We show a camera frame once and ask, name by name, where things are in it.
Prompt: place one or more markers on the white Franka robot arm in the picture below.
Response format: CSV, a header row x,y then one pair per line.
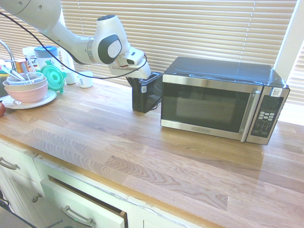
x,y
47,19

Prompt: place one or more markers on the black and steel microwave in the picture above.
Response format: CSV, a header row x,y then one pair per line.
x,y
209,107

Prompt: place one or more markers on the white open drawer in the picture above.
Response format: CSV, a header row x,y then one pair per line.
x,y
78,199

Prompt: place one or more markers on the metal cabinet knob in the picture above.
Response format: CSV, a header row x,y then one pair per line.
x,y
36,197

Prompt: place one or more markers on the chrome faucet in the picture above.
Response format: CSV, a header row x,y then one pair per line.
x,y
8,51

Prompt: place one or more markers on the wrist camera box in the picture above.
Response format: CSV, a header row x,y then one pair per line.
x,y
134,57

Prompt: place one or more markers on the white plate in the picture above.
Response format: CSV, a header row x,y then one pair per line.
x,y
47,98

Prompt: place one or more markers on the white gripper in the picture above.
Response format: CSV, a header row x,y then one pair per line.
x,y
140,70

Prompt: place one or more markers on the white mug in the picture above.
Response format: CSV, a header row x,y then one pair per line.
x,y
85,79

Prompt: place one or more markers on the pink bowl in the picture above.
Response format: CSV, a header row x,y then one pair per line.
x,y
26,96

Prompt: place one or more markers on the beige bowl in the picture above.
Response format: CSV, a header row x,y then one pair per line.
x,y
40,83

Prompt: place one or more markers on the metal utensil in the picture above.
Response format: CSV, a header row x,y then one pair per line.
x,y
14,74

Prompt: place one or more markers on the white kitchen cabinet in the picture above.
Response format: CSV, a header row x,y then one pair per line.
x,y
21,180

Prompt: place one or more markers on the clear plastic container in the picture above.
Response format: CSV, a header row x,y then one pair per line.
x,y
35,77

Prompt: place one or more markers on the orange box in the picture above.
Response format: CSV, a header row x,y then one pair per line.
x,y
21,65

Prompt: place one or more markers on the white paper towel roll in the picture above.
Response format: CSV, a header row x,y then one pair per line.
x,y
67,69

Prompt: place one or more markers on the disinfecting wipes canister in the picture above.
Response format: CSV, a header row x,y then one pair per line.
x,y
29,57

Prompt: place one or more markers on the pitcher with blue lid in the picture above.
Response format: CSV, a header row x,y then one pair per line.
x,y
46,57

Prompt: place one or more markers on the narrow beige window blind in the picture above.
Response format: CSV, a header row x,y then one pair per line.
x,y
298,78

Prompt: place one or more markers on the green container lid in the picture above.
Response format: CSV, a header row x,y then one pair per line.
x,y
53,77

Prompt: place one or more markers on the wide beige window blind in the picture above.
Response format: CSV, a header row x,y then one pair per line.
x,y
190,28

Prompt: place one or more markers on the black toaster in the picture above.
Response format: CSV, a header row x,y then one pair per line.
x,y
145,95

